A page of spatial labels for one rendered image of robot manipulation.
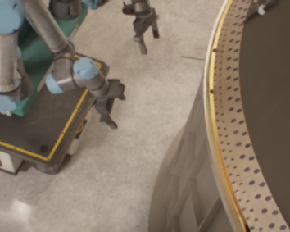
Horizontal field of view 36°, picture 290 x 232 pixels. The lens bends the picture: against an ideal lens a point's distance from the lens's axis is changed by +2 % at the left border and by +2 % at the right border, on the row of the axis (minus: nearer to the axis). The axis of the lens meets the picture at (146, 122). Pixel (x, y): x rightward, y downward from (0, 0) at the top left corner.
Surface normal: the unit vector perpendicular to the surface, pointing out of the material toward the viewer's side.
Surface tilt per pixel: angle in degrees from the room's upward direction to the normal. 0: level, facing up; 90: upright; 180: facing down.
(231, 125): 43
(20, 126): 0
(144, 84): 0
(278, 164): 62
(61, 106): 0
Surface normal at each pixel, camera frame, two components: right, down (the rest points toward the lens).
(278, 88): -0.83, -0.26
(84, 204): 0.11, -0.54
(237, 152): -0.60, -0.34
